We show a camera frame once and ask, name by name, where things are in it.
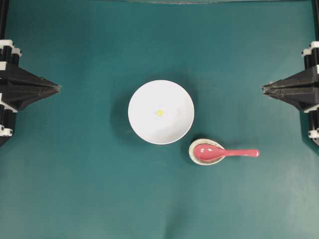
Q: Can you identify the white round bowl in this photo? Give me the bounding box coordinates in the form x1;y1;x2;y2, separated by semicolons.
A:
128;80;195;145

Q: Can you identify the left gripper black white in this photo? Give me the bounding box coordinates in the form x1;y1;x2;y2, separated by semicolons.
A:
0;38;62;146

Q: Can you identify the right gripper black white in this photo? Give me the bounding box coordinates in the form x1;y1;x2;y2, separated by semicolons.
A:
262;41;319;146

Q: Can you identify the pink plastic spoon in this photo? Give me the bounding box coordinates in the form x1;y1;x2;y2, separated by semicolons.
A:
194;144;260;160

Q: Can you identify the yellow hexagonal prism block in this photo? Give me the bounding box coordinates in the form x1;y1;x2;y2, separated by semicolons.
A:
155;110;164;117

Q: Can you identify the green table mat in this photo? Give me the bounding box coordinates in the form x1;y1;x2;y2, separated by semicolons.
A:
0;0;319;239

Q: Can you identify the small speckled ceramic dish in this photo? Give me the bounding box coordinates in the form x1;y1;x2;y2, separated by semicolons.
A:
188;138;224;166

